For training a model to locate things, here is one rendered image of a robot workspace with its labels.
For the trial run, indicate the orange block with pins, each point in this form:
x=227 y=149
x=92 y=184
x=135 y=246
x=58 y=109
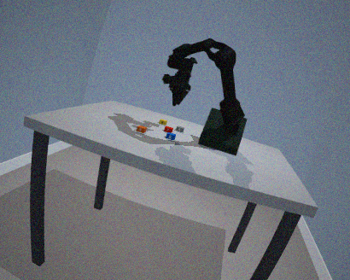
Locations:
x=141 y=129

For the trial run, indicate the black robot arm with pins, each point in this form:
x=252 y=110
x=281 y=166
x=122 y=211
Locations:
x=225 y=60

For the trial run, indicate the blue digit block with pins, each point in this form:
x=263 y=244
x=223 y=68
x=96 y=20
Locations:
x=170 y=136

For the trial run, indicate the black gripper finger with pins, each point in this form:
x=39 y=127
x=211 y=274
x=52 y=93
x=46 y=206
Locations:
x=176 y=95
x=183 y=96

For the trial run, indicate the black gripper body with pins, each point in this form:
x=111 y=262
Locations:
x=182 y=83

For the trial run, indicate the red block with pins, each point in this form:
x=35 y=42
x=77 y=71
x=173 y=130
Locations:
x=168 y=129

